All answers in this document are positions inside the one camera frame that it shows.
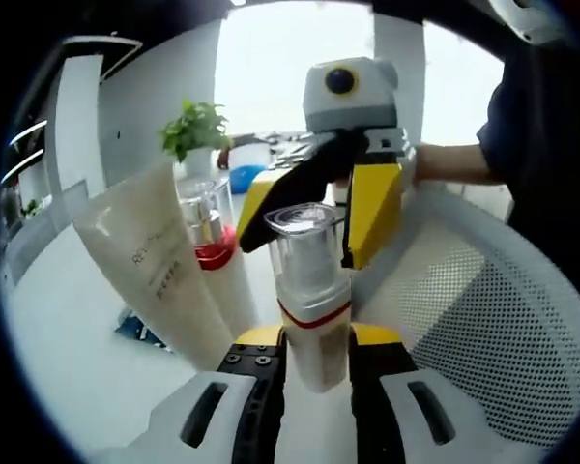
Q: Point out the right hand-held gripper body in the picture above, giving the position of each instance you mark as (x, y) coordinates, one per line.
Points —
(362, 104)

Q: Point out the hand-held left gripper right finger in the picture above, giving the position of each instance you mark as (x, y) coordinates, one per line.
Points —
(382, 401)

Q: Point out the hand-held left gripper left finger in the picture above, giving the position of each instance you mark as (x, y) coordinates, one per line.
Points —
(251, 401)

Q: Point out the skincare bottle thin red band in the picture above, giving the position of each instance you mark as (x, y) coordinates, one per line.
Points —
(314, 285)

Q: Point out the dark blue green skincare packet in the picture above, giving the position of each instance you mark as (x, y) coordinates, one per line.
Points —
(137, 331)

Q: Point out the cream skincare tube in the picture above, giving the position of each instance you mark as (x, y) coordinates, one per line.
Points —
(150, 266)

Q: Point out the blue plastic bag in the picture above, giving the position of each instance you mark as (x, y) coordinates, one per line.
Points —
(246, 179)

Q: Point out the dark red plant pot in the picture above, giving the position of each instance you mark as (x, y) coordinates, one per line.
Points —
(223, 158)

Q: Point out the green potted plant white pot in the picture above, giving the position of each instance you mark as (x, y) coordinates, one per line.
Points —
(193, 128)

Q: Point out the grey mesh office chair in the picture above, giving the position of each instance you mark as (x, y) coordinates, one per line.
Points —
(488, 314)

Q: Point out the person in dark clothes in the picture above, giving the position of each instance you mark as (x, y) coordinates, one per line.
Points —
(551, 169)

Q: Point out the white worn device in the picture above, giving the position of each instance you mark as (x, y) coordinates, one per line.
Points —
(531, 24)

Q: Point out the grey metal cabinet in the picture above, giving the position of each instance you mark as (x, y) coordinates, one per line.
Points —
(75, 193)

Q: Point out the ceiling light strip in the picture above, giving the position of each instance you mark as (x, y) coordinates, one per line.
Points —
(29, 131)
(24, 164)

